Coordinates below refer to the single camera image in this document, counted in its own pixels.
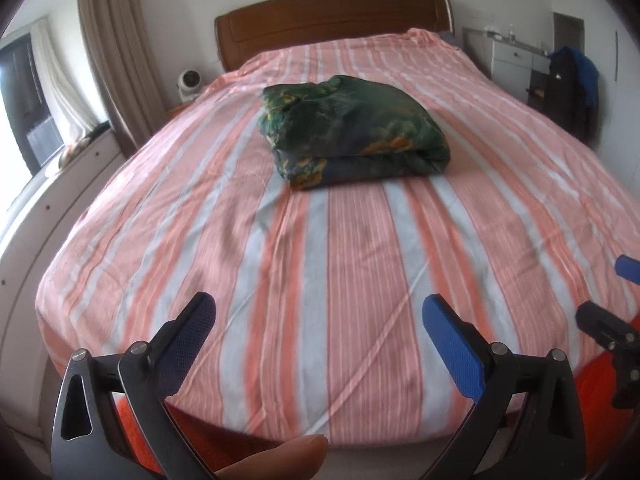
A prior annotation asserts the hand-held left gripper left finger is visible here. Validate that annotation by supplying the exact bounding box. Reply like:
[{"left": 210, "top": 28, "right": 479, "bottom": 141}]
[{"left": 50, "top": 291, "right": 218, "bottom": 480}]

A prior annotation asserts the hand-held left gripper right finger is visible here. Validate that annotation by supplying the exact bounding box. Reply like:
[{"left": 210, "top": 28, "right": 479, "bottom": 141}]
[{"left": 421, "top": 294, "right": 587, "bottom": 480}]

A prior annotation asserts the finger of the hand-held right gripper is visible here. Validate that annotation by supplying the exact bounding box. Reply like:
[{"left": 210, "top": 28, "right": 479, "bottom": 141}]
[
  {"left": 616, "top": 254, "right": 640, "bottom": 286},
  {"left": 575, "top": 301, "right": 640, "bottom": 411}
]

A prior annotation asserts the green floral blanket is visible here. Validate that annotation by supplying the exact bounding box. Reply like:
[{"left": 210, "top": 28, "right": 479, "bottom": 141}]
[{"left": 256, "top": 75, "right": 452, "bottom": 191}]

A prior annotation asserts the person's left hand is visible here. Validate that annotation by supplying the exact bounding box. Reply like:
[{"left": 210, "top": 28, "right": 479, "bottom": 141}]
[{"left": 215, "top": 435, "right": 329, "bottom": 480}]

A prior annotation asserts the person's orange garment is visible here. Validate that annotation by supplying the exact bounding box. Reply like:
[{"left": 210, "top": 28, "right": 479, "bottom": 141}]
[{"left": 110, "top": 350, "right": 640, "bottom": 480}]

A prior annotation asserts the pink striped bed sheet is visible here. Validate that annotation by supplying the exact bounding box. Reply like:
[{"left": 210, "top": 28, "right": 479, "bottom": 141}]
[{"left": 35, "top": 27, "right": 640, "bottom": 448}]

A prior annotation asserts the black and blue hanging jacket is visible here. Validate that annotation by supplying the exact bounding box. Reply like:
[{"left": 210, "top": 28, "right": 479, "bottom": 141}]
[{"left": 542, "top": 46, "right": 601, "bottom": 143}]

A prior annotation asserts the patterned window seat cushion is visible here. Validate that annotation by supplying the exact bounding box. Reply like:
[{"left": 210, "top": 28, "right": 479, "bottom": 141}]
[{"left": 60, "top": 122, "right": 111, "bottom": 166}]

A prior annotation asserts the white dresser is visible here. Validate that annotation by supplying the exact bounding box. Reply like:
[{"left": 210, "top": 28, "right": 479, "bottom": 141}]
[{"left": 490, "top": 35, "right": 556, "bottom": 81}]

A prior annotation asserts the white round fan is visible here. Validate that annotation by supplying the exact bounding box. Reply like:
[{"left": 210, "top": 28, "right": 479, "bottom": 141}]
[{"left": 175, "top": 69, "right": 203, "bottom": 103}]

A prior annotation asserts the grey framed panel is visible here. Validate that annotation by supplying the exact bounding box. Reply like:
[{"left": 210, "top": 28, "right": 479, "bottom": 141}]
[{"left": 462, "top": 27, "right": 493, "bottom": 78}]

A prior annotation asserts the window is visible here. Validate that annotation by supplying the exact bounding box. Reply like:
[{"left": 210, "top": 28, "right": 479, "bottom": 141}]
[{"left": 0, "top": 35, "right": 66, "bottom": 173}]

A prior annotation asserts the white sheer curtain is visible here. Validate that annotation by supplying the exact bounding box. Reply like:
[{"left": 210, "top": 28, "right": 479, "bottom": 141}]
[{"left": 30, "top": 17, "right": 98, "bottom": 136}]

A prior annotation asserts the beige curtain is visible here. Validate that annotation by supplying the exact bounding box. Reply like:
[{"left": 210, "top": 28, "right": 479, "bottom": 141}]
[{"left": 75, "top": 0, "right": 168, "bottom": 158}]

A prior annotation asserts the wooden headboard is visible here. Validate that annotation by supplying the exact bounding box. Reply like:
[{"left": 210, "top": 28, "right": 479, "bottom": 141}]
[{"left": 214, "top": 0, "right": 456, "bottom": 73}]

